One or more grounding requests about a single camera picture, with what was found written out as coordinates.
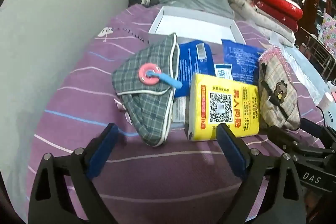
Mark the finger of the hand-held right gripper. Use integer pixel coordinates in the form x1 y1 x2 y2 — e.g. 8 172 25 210
267 126 328 161
300 117 336 147

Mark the grey blanket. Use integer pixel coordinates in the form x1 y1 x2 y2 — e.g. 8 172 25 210
157 0 235 20

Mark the wooden chair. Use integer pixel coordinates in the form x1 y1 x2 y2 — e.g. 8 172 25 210
299 27 336 80

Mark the yellow tissue pack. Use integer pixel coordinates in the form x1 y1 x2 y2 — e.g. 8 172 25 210
184 73 261 142

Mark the purple striped bed sheet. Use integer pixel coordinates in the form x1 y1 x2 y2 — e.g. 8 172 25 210
26 2 326 224

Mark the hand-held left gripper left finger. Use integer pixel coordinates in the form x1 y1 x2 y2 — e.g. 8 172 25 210
28 123 120 224

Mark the white quilt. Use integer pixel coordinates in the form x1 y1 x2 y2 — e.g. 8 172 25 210
226 0 296 47

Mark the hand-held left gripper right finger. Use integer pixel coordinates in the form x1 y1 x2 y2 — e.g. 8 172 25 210
216 123 307 224

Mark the green plaid pouch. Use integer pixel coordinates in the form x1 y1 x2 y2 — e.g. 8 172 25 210
112 33 183 147

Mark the small white packet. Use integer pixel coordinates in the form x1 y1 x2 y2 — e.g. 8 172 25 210
172 96 187 123

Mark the white cardboard box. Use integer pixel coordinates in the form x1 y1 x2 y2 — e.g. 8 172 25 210
148 6 246 46

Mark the light blue sheet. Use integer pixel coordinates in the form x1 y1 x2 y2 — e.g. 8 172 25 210
268 30 334 109

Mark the white bottle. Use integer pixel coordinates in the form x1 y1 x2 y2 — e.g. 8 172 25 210
319 92 335 111

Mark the blue plastic packet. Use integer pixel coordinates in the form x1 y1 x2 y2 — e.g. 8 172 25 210
214 39 265 84
175 40 216 97

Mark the colourful patterned box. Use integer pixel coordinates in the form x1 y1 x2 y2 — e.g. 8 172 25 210
319 13 336 54

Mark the beige plaid pink-fringed pouch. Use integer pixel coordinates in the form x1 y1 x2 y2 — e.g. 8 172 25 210
258 45 301 131

